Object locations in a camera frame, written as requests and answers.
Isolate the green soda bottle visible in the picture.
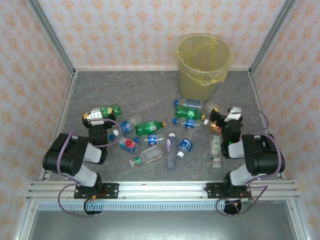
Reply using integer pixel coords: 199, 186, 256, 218
99, 105, 123, 118

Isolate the unlabelled clear bottle white cap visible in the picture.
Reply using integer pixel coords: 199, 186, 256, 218
203, 100, 216, 119

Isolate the tea bottle red label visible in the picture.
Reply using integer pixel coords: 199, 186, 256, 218
203, 119, 223, 134

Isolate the blue-label bottle white cap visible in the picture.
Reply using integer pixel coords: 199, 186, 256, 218
112, 114, 143, 136
176, 128, 199, 159

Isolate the clear bottle green label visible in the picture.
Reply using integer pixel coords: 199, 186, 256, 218
209, 133, 224, 169

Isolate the blue-label bottle blue cap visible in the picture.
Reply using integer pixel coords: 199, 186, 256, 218
172, 117, 205, 131
134, 133, 168, 148

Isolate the green bottle yellow cap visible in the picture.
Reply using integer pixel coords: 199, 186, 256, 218
175, 106, 207, 121
134, 120, 167, 137

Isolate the clear bottle blue red label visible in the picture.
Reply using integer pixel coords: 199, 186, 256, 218
108, 134, 140, 153

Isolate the clear bottle green cap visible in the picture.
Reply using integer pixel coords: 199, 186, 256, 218
128, 144, 163, 168

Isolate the grey mesh waste bin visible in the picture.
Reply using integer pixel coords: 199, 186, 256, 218
176, 33, 233, 102

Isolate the yellow plastic bin liner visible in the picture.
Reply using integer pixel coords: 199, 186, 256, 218
174, 33, 234, 87

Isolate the soda water bottle blue cap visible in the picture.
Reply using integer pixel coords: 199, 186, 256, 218
173, 97, 205, 110

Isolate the grey metal sheet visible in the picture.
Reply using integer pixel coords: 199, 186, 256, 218
14, 209, 310, 240

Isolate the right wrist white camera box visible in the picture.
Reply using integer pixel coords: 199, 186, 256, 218
226, 106, 243, 121

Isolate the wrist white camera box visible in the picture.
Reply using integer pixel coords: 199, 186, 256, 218
226, 106, 243, 121
89, 107, 105, 126

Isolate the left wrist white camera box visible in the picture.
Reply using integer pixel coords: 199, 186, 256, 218
89, 107, 105, 126

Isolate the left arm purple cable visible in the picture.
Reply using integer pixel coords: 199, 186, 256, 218
56, 117, 123, 218

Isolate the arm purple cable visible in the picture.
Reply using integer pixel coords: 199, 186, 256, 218
215, 108, 286, 218
56, 117, 123, 218

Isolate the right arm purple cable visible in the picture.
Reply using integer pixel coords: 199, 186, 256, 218
215, 108, 286, 218

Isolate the aluminium table side rail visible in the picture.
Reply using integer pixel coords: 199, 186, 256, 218
248, 70, 286, 181
37, 70, 79, 181

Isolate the aluminium table back rail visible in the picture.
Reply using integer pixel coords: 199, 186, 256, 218
74, 67, 251, 73

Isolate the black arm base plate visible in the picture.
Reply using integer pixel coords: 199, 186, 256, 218
206, 182, 252, 200
73, 182, 120, 200

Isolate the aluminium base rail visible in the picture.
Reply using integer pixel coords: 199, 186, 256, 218
26, 181, 300, 201

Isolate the white slotted cable duct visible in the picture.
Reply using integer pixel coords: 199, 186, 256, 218
37, 201, 227, 211

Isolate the aluminium corner post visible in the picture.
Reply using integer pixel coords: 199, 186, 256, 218
26, 0, 77, 76
249, 0, 299, 74

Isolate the aluminium frame rail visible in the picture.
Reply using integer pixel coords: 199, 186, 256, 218
12, 201, 38, 240
286, 199, 311, 240

